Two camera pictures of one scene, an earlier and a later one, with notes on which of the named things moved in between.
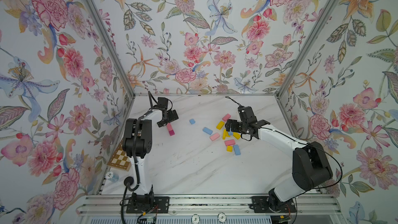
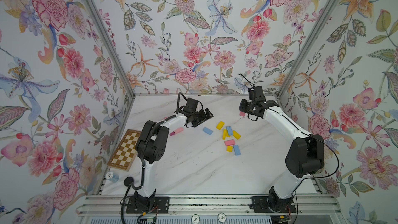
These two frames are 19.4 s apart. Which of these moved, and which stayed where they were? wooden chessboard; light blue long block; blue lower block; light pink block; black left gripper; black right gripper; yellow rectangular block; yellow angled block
Moved: black right gripper; black left gripper; light pink block
Stayed: blue lower block; yellow rectangular block; wooden chessboard; yellow angled block; light blue long block
